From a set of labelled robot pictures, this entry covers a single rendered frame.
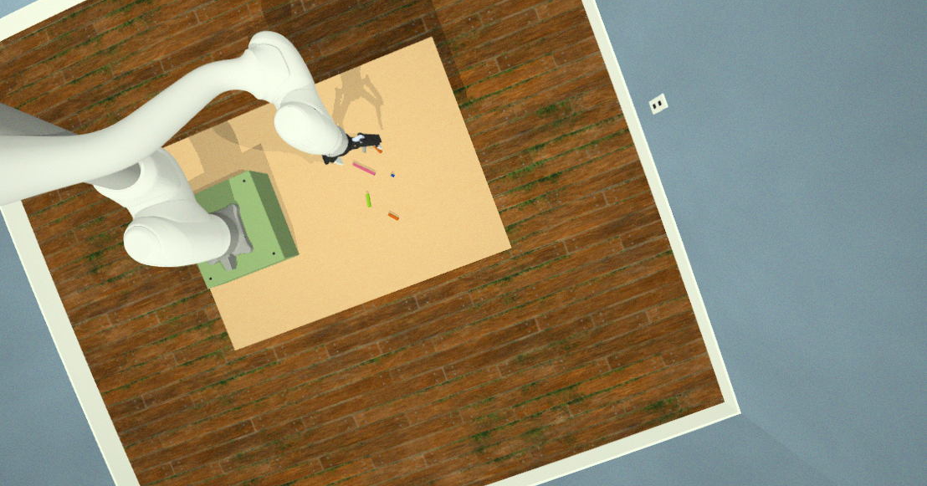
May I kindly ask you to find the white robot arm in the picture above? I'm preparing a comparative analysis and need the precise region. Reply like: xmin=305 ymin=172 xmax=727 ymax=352
xmin=0 ymin=31 xmax=348 ymax=271

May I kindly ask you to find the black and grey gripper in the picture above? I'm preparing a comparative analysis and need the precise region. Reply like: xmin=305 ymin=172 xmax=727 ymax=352
xmin=322 ymin=133 xmax=382 ymax=166

